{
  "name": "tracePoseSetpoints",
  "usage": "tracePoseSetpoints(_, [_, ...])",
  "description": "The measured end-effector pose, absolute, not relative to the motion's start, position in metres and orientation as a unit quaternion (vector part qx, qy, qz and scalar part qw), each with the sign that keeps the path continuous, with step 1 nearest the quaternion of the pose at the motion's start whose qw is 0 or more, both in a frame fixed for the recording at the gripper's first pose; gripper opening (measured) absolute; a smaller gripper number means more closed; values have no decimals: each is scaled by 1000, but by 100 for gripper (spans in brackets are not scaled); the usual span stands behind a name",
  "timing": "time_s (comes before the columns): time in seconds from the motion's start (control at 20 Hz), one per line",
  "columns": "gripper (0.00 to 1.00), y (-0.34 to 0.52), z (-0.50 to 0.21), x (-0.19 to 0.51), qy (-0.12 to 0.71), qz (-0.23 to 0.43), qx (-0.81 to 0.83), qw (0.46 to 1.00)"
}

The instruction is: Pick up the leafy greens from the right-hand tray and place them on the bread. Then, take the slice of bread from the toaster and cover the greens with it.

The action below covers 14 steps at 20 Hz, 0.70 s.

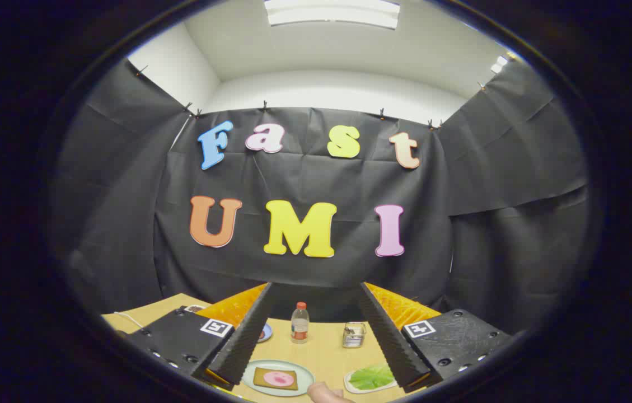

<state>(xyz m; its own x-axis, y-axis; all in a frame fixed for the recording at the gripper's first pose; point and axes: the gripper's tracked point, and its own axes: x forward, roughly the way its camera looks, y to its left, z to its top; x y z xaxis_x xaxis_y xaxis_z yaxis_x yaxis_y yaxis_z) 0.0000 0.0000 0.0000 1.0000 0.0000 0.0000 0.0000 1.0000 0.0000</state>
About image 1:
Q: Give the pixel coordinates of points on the black backdrop cloth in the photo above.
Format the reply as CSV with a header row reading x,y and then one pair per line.
x,y
293,184

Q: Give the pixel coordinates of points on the small ceiling light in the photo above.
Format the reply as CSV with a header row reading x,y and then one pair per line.
x,y
499,63

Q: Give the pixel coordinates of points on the clear water bottle red cap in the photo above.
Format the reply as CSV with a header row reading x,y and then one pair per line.
x,y
299,327

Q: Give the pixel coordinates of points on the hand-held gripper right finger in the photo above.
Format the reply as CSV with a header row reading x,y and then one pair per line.
x,y
385,336

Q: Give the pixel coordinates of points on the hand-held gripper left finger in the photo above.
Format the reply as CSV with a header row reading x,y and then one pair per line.
x,y
248,336

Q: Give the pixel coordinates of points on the brown toast slice with ham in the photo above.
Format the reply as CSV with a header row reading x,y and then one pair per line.
x,y
260,380

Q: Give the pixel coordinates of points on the long ceiling light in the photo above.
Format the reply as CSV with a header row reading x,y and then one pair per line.
x,y
332,14

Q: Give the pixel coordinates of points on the blue plate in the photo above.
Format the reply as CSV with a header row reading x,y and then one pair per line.
x,y
265,334

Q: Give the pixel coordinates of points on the white divided condiment dish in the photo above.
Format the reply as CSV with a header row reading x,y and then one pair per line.
x,y
195,308

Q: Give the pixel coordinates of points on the pink ham slice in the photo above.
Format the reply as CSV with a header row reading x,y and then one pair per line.
x,y
279,379

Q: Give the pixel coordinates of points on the green lettuce leaf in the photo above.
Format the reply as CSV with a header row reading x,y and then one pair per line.
x,y
371,378

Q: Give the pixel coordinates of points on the small white dish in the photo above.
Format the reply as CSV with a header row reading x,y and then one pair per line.
x,y
384,387

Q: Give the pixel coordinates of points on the light green plate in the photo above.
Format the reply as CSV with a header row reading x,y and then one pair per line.
x,y
304,376

